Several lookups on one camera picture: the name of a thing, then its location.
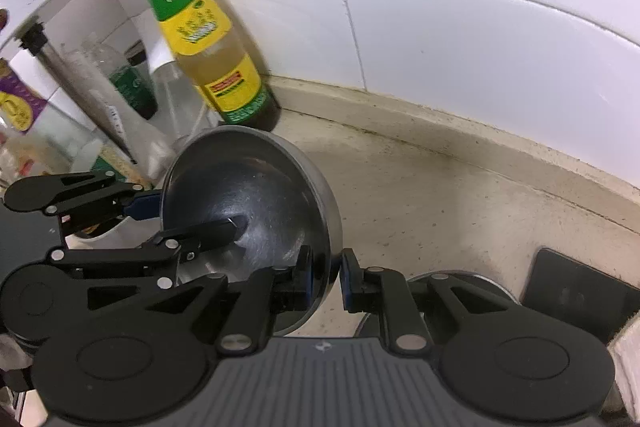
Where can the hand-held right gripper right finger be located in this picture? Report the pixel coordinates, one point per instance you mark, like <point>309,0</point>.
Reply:
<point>347,283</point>

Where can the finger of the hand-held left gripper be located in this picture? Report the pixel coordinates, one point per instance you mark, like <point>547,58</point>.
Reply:
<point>220,232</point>
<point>142,207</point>

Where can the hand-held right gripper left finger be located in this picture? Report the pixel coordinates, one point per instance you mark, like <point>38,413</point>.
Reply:
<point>305,279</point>

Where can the steel bowl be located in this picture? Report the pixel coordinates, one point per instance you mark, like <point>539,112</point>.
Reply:
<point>260,187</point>
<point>480,283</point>

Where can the green label dark bottle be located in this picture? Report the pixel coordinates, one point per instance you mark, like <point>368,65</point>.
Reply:
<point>132,89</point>

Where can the purple label sauce bottle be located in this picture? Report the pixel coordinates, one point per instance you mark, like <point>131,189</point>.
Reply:
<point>20,99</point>

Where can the green yellow label sauce bottle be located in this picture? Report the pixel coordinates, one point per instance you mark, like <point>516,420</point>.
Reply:
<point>200,22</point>

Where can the black induction cooker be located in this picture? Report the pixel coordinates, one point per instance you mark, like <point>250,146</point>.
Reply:
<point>575,297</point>

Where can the white cloth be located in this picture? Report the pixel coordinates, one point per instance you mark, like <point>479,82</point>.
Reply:
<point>627,357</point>

